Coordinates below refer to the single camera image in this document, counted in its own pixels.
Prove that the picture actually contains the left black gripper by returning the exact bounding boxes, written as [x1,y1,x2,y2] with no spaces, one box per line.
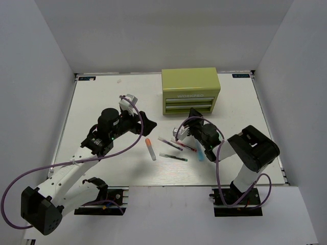
[110,108,157,140]

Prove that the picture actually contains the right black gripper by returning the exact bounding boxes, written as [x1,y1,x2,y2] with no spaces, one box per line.
[183,106,209,149]

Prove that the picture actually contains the chest drawer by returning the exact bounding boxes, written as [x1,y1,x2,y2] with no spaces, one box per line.
[166,97,215,103]

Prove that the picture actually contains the green metal drawer chest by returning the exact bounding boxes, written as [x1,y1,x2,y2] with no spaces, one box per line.
[161,67,221,115]

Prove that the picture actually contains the orange cap highlighter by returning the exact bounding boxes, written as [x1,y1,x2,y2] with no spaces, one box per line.
[145,138,156,161]

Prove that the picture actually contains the blue highlighter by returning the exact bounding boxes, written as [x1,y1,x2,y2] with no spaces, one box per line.
[195,140,204,162]

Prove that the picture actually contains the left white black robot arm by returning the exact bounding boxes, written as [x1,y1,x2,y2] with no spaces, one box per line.
[21,108,157,235]

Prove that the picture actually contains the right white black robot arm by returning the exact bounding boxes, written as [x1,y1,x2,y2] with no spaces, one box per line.
[183,108,280,208]

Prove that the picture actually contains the purple gel pen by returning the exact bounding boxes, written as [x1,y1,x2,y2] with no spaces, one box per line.
[158,137,183,151]

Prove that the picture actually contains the green gel pen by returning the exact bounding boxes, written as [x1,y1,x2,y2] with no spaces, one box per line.
[159,153,188,162]

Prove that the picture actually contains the red gel pen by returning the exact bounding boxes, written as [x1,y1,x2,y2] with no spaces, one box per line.
[171,139,197,152]

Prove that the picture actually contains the right blue table label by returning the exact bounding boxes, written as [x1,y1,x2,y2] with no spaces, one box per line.
[232,73,250,78]

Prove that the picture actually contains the blue table label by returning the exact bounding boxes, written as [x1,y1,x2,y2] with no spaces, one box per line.
[232,73,250,78]
[78,76,96,81]

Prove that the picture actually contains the left blue table label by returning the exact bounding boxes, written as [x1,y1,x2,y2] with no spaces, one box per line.
[78,76,96,81]

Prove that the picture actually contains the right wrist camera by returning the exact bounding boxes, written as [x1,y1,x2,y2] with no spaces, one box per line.
[173,127,189,141]

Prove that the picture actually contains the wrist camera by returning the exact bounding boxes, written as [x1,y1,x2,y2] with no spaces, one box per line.
[119,94,138,116]
[173,127,189,141]

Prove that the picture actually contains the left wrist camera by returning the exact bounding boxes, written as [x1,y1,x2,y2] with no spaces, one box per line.
[119,94,138,116]

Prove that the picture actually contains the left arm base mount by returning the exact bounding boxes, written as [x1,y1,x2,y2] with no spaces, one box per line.
[74,187,129,216]

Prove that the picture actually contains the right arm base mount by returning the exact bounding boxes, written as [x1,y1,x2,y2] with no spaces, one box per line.
[209,188,263,217]

